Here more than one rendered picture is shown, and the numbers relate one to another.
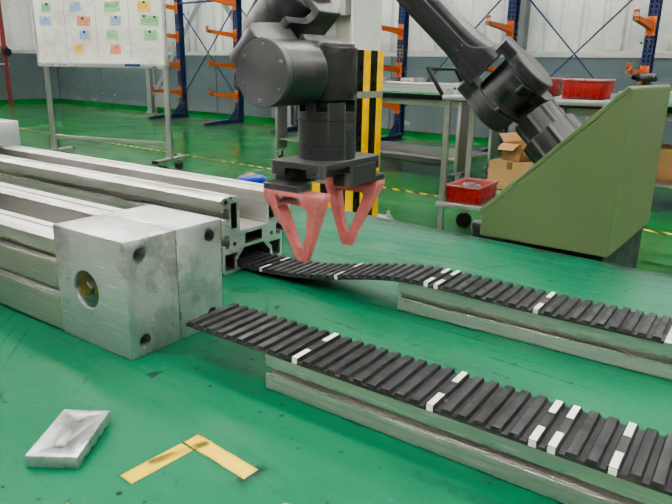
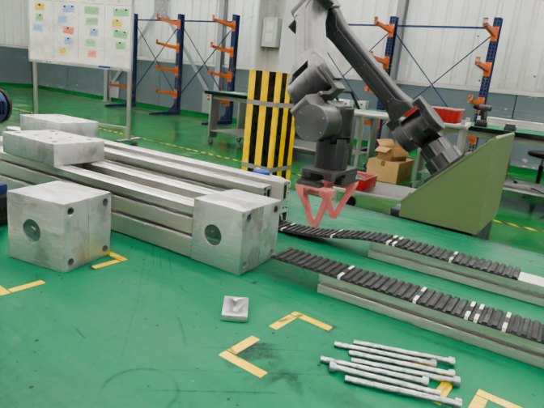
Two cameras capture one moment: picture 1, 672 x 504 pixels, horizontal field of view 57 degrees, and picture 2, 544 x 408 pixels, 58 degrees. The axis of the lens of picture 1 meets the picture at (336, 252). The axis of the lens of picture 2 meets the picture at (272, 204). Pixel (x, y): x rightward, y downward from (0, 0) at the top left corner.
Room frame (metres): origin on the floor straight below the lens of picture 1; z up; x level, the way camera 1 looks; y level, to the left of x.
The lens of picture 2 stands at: (-0.21, 0.16, 1.06)
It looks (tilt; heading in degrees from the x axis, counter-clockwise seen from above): 14 degrees down; 356
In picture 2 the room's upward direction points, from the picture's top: 6 degrees clockwise
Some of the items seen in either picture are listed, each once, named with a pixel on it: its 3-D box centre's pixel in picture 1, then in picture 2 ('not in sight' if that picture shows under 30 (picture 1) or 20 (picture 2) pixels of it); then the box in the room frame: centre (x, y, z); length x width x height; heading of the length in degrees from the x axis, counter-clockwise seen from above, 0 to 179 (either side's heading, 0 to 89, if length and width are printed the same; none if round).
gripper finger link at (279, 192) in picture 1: (311, 213); (320, 199); (0.60, 0.03, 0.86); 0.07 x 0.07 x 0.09; 55
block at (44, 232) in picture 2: not in sight; (67, 222); (0.47, 0.41, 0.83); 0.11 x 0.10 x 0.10; 155
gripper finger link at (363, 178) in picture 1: (340, 204); (332, 194); (0.64, 0.00, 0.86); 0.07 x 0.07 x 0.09; 55
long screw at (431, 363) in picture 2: not in sight; (384, 354); (0.25, 0.00, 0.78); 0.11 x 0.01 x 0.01; 73
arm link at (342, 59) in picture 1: (324, 73); (334, 121); (0.62, 0.01, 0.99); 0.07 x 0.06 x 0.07; 146
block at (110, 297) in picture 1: (153, 271); (240, 227); (0.51, 0.16, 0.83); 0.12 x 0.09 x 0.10; 145
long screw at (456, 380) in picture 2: not in sight; (404, 371); (0.22, -0.02, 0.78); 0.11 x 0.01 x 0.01; 74
